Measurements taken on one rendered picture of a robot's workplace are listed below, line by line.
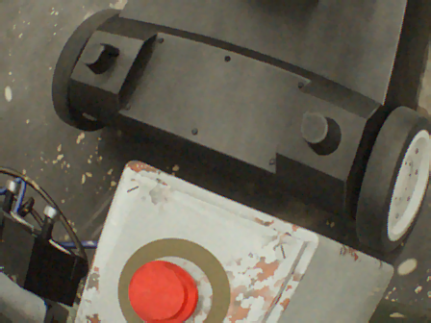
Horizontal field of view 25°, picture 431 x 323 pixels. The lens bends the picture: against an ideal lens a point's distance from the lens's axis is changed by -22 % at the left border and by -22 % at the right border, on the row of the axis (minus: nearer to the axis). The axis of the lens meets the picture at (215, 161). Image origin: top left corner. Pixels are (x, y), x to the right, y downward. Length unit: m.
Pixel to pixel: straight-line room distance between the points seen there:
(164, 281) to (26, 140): 1.33
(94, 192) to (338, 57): 0.51
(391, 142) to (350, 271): 0.74
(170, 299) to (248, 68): 0.92
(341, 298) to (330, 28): 0.86
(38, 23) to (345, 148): 0.81
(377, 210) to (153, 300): 0.80
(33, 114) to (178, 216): 1.32
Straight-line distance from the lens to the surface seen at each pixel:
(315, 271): 0.57
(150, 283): 0.57
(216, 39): 1.51
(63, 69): 1.62
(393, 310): 0.86
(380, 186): 1.34
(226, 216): 0.58
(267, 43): 1.49
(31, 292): 0.89
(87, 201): 1.77
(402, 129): 1.36
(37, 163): 1.85
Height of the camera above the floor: 1.43
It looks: 59 degrees down
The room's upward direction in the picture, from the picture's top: 63 degrees counter-clockwise
